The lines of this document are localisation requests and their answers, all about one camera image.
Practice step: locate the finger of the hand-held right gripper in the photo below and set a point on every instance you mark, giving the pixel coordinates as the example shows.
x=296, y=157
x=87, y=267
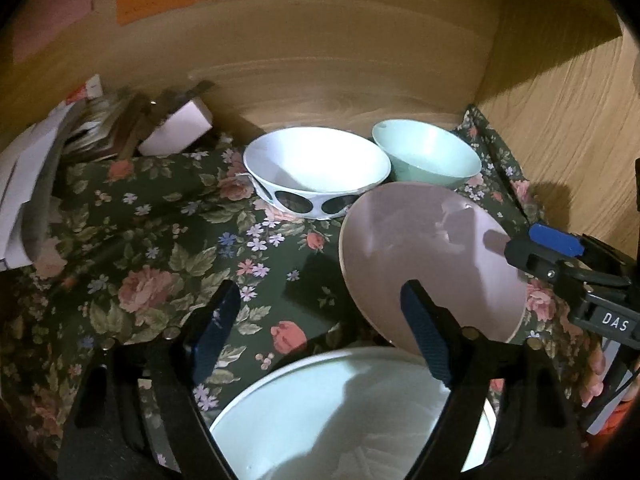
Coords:
x=540, y=260
x=555, y=237

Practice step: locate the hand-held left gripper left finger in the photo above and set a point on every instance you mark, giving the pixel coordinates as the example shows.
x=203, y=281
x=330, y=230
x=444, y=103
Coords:
x=215, y=332

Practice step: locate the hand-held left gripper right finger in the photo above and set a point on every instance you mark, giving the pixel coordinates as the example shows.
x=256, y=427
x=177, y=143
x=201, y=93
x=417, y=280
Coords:
x=425, y=332

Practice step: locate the pink plate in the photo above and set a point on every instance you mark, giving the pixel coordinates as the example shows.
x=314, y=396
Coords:
x=425, y=240

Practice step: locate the large light blue bowl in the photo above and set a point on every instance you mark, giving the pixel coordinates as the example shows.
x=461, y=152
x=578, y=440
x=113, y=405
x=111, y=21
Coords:
x=350, y=410

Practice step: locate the mint green bowl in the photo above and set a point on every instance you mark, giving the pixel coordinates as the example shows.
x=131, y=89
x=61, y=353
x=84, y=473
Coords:
x=425, y=150

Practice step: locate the white bowl with black spots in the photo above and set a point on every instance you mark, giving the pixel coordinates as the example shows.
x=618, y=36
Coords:
x=315, y=160

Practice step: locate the person's right hand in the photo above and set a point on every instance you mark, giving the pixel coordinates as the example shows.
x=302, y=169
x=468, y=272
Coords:
x=594, y=375

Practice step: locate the person's orange clothing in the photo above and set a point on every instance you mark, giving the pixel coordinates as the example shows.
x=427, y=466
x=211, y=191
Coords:
x=617, y=417

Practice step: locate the dark floral tablecloth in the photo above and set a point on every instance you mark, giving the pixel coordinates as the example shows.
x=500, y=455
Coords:
x=150, y=220

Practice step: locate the small white box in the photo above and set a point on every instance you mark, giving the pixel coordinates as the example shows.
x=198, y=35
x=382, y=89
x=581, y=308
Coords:
x=175, y=127

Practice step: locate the stack of printed booklets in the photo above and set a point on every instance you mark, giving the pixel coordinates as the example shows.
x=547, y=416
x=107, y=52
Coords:
x=100, y=130

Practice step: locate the stack of white papers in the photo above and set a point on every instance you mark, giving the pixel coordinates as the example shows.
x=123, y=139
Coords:
x=20, y=185

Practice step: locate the white tube with red cap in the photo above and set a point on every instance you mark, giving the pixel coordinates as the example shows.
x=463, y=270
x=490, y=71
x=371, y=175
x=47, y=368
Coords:
x=92, y=85

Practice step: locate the pink sticky note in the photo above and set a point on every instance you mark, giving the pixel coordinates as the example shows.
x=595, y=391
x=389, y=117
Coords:
x=50, y=15

